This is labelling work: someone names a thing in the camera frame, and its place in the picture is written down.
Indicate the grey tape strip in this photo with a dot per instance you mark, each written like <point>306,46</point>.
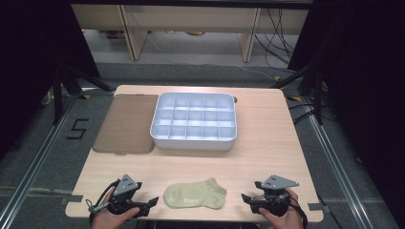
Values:
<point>72,199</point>
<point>318,207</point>

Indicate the light green sock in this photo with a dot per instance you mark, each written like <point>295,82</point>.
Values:
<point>194,194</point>

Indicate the person's right hand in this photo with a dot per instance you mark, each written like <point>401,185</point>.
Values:
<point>285,221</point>

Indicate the white compartment storage box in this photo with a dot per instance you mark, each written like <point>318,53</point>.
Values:
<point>194,120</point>

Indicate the person's left hand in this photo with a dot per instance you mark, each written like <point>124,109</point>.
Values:
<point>110,219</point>

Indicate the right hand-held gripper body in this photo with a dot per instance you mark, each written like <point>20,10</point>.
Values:
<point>274,191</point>

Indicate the brown translucent lid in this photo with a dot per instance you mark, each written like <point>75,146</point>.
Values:
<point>126,124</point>

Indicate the light wooden desk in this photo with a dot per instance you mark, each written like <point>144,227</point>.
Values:
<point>191,19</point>

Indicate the aluminium floor rail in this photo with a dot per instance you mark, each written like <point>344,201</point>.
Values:
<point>337,165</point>
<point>35,165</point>

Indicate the black metal stand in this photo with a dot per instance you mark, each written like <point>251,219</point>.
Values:
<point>316,95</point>
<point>59,95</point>

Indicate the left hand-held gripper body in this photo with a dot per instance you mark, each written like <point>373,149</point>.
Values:
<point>126,186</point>

